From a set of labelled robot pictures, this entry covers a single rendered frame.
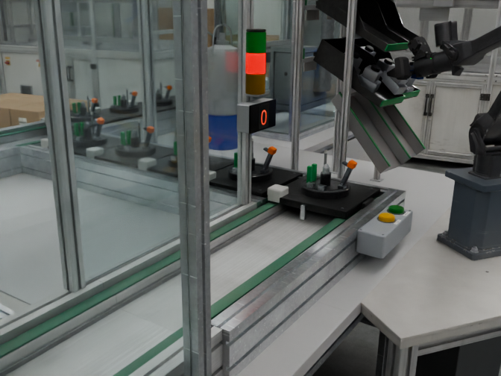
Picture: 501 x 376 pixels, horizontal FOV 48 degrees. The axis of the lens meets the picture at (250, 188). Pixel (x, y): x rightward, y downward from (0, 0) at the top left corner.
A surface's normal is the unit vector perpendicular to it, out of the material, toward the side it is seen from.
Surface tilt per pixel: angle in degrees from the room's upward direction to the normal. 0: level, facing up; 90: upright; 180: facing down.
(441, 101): 90
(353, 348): 0
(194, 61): 90
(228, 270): 0
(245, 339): 90
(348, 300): 0
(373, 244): 90
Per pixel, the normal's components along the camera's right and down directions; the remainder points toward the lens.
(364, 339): 0.01, -0.95
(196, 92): 0.83, 0.18
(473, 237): -0.41, 0.29
